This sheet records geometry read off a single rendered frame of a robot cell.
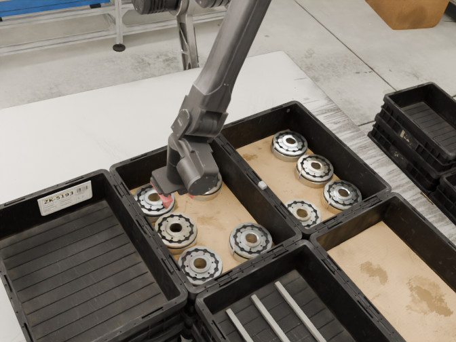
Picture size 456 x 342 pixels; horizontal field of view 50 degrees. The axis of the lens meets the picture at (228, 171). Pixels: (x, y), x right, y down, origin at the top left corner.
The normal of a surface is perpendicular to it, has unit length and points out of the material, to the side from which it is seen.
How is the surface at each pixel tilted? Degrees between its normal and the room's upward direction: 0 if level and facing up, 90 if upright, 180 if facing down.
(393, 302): 0
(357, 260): 0
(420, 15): 91
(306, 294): 0
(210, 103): 82
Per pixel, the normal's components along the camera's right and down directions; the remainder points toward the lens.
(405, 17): 0.27, 0.73
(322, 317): 0.12, -0.68
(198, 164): -0.75, -0.03
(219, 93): 0.53, 0.57
